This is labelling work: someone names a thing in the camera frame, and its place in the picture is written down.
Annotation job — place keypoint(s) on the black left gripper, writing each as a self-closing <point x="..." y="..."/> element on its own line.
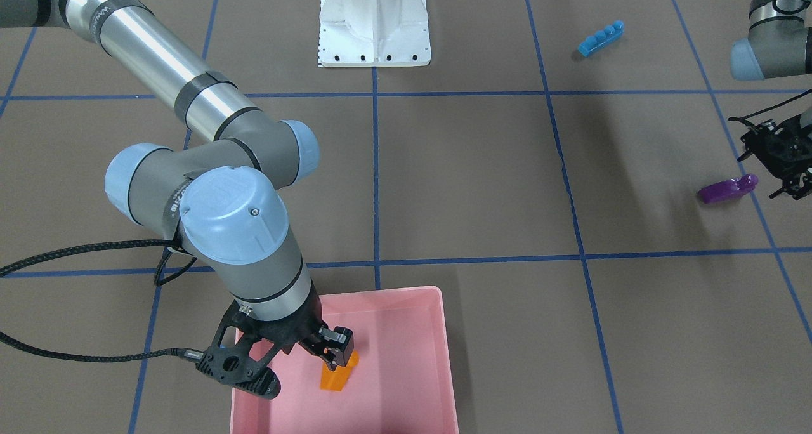
<point x="781" y="147"/>

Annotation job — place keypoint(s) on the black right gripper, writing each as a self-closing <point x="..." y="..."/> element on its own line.
<point x="293" y="332"/>

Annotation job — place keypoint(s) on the orange sloped toy block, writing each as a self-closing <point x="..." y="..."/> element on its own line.
<point x="336" y="380"/>

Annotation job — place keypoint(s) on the purple sloped toy block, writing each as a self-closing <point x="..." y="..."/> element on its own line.
<point x="729" y="189"/>

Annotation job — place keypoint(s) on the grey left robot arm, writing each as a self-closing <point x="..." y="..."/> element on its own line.
<point x="778" y="45"/>

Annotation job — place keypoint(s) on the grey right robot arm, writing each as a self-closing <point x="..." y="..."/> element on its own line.
<point x="218" y="201"/>

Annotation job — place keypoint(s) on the pink plastic box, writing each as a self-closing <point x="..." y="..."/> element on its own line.
<point x="402" y="383"/>

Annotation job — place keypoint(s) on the long blue studded block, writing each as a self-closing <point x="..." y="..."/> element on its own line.
<point x="602" y="38"/>

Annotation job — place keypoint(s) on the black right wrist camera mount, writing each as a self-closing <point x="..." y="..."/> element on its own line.
<point x="228" y="359"/>

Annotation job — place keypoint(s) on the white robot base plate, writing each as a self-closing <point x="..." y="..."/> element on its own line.
<point x="373" y="33"/>

